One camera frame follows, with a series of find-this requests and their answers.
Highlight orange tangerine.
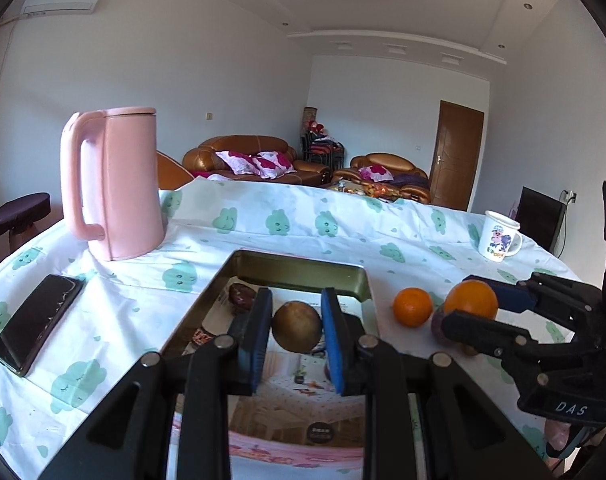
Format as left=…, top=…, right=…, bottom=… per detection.
left=442, top=280, right=498, bottom=320
left=392, top=287, right=433, bottom=328

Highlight dark brown water chestnut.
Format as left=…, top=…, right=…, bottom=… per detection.
left=228, top=282, right=256, bottom=315

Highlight small brown longan fruit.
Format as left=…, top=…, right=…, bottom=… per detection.
left=271, top=300, right=323, bottom=353

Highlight person's right hand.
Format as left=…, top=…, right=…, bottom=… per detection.
left=544, top=419, right=584, bottom=460

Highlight white cartoon mug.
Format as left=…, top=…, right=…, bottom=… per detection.
left=478, top=210, right=524, bottom=262

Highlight black television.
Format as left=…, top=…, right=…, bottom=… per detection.
left=516, top=186, right=567, bottom=252

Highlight purple passion fruit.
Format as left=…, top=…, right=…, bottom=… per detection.
left=430, top=308, right=462, bottom=348

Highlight white cloud pattern tablecloth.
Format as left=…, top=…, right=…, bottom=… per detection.
left=0, top=179, right=571, bottom=479

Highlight printed paper in tin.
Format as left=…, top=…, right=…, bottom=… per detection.
left=182, top=284, right=369, bottom=449

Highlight brown wooden door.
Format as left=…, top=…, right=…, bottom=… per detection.
left=429, top=101, right=484, bottom=210

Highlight black smartphone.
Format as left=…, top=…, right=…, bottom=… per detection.
left=0, top=274, right=85, bottom=377

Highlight pink metal tin box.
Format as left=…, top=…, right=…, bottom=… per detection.
left=160, top=249, right=382, bottom=474

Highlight coffee table with clutter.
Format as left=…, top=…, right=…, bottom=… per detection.
left=329, top=180, right=401, bottom=202

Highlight brown leather armchair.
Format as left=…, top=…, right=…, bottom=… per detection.
left=330, top=153, right=431, bottom=204

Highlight brown leather chaise lounge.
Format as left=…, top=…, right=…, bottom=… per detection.
left=157, top=151, right=195, bottom=191

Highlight dark purple stool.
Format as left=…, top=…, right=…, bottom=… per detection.
left=0, top=192, right=51, bottom=252

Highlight stacked chairs with clutter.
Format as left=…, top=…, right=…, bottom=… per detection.
left=300, top=106, right=345, bottom=171

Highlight brown leather long sofa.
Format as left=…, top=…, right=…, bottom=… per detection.
left=183, top=134, right=330, bottom=186

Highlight pink floral cushion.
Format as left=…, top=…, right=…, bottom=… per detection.
left=215, top=151, right=295, bottom=180

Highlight pink electric kettle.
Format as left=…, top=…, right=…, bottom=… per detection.
left=60, top=106, right=165, bottom=261

